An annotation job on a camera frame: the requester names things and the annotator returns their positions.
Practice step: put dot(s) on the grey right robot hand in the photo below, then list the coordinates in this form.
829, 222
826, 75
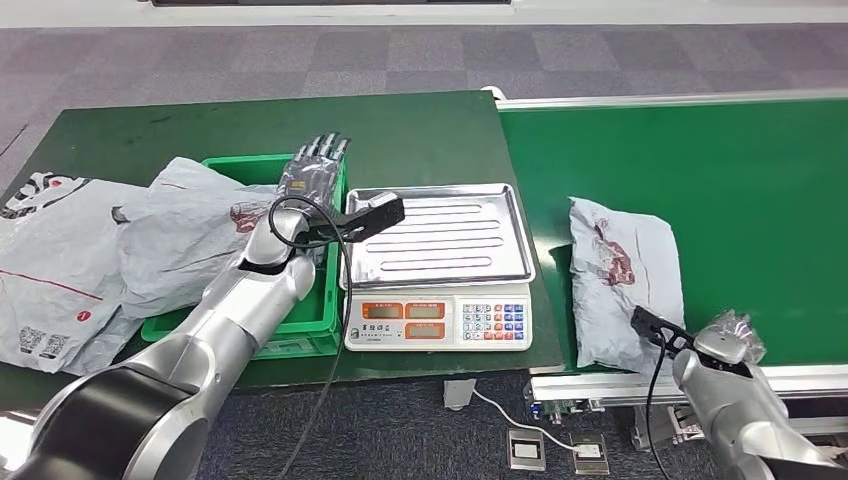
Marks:
752, 331

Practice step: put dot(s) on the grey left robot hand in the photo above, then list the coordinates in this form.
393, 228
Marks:
311, 175

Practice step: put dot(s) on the grey parcel bag red print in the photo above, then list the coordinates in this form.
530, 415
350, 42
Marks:
179, 252
636, 265
189, 175

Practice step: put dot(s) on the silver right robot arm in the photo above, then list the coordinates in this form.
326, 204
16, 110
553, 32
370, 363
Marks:
742, 411

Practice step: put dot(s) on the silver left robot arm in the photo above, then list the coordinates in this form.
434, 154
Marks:
225, 318

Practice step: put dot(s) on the green conveyor belt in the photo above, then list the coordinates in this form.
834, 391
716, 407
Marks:
729, 166

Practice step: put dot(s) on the conveyor control electronics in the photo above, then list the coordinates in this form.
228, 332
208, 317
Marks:
560, 409

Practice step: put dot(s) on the green plastic crate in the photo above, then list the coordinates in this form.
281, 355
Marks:
308, 318

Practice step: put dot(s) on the white scale with steel tray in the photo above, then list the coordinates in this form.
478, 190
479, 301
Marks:
444, 232

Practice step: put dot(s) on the small white curved fitting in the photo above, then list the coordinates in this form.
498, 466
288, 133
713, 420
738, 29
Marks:
493, 93

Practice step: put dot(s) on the silver floor socket with plug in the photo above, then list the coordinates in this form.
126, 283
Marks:
591, 454

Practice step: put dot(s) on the white power adapter block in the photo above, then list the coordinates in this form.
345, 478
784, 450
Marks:
459, 394

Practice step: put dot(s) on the large grey mailer QR codes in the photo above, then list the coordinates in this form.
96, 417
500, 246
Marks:
60, 265

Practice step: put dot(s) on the left wrist camera black plate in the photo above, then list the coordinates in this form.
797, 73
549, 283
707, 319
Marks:
378, 215

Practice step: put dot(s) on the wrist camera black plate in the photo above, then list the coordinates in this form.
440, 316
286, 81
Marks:
656, 328
378, 215

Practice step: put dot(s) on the right wrist camera black plate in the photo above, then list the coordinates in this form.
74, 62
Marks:
656, 328

